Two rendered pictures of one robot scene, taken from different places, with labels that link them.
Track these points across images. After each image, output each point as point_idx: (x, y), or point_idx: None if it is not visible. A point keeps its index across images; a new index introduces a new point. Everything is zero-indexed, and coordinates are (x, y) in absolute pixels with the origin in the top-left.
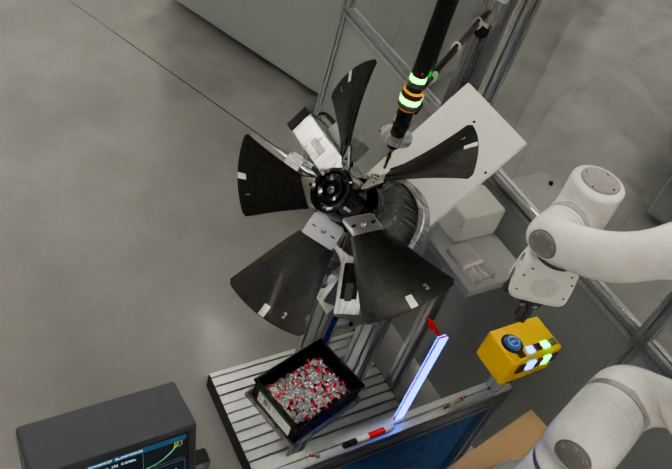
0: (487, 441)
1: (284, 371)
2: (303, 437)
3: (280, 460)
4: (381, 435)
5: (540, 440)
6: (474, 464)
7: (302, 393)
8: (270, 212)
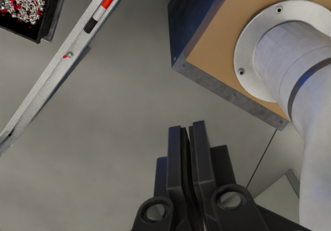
0: None
1: None
2: (52, 22)
3: (44, 73)
4: None
5: (299, 110)
6: (219, 34)
7: None
8: None
